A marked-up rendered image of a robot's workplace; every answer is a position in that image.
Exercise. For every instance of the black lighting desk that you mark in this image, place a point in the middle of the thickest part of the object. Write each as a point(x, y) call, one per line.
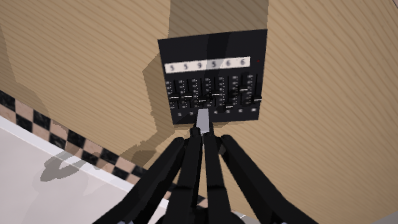
point(197, 67)

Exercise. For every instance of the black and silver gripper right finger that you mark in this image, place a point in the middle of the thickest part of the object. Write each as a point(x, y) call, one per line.
point(267, 203)

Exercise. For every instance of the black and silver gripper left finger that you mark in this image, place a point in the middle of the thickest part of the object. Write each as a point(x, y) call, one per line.
point(141, 202)

